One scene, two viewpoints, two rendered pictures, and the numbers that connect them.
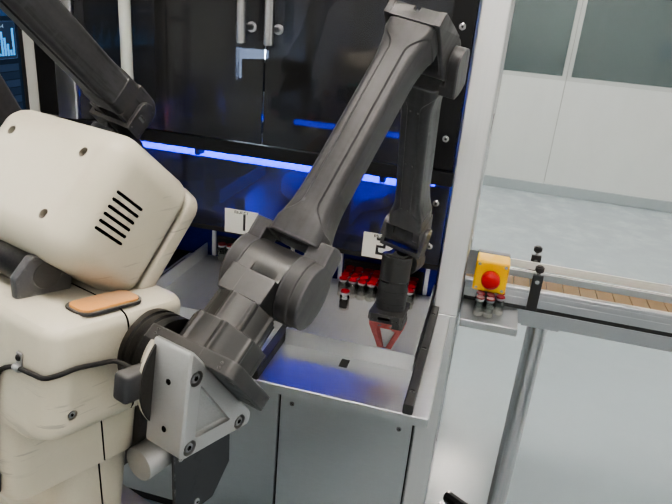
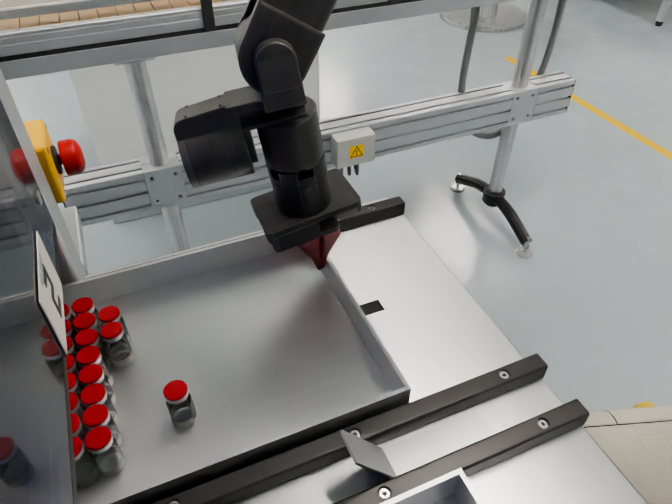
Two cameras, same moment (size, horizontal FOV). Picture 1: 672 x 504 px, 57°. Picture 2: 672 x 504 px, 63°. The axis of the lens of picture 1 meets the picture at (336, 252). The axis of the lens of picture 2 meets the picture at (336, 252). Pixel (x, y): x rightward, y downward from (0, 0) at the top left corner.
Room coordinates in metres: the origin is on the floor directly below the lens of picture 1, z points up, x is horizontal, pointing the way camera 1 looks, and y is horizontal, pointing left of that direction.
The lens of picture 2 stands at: (1.31, 0.28, 1.33)
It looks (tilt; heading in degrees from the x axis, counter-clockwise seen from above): 42 degrees down; 233
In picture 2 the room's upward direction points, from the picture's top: straight up
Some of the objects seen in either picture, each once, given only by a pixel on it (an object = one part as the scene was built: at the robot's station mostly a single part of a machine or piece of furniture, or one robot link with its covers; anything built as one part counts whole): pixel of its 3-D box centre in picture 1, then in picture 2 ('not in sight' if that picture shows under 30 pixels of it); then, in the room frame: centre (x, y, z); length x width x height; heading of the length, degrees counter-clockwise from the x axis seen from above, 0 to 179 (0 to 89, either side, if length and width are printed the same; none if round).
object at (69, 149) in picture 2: (490, 279); (65, 157); (1.23, -0.34, 0.99); 0.04 x 0.04 x 0.04; 77
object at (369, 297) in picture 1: (375, 292); (96, 378); (1.31, -0.10, 0.90); 0.18 x 0.02 x 0.05; 77
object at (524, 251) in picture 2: not in sight; (491, 204); (-0.18, -0.73, 0.07); 0.50 x 0.08 x 0.14; 77
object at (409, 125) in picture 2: not in sight; (350, 138); (0.41, -0.87, 0.49); 1.60 x 0.08 x 0.12; 167
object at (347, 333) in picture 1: (366, 311); (192, 353); (1.22, -0.08, 0.90); 0.34 x 0.26 x 0.04; 167
